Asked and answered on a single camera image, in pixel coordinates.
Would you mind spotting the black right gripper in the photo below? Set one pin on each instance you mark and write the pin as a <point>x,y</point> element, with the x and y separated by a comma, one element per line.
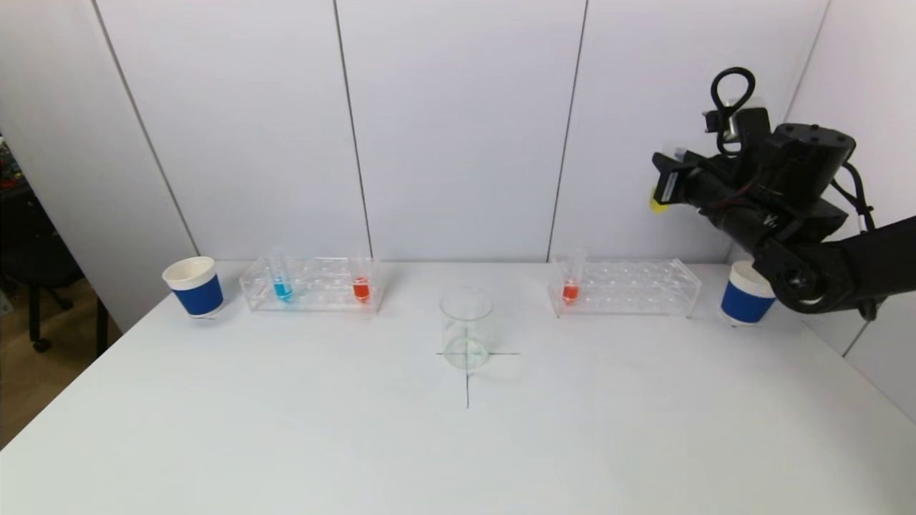
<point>668,185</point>

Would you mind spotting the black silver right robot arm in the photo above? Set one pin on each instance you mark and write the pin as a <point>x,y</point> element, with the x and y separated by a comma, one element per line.
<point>809,154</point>

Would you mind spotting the test tube with blue liquid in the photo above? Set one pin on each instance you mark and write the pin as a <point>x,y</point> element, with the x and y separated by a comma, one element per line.
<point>283,290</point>

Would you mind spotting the black metal leg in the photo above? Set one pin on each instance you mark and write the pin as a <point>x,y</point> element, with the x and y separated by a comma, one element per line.
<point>102,329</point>

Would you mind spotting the test tube with red liquid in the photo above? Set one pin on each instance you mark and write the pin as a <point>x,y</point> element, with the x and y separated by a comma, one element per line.
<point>569,292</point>
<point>361,290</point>

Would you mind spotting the black office chair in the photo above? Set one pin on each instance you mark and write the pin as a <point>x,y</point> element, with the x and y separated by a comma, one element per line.
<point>36,265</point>

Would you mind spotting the test tube with yellow pigment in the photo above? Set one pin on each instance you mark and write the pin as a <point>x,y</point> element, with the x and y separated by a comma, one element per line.
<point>655,202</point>

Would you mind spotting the blue white paper cup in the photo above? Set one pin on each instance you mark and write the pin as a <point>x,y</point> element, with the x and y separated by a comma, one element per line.
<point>200,297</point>
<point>741,304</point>

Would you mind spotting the clear glass beaker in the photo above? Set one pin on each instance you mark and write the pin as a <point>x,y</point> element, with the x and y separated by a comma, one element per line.
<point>465,336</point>

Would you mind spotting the clear acrylic test tube rack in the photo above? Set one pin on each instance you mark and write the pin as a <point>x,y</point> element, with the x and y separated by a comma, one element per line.
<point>615,293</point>
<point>322,297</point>

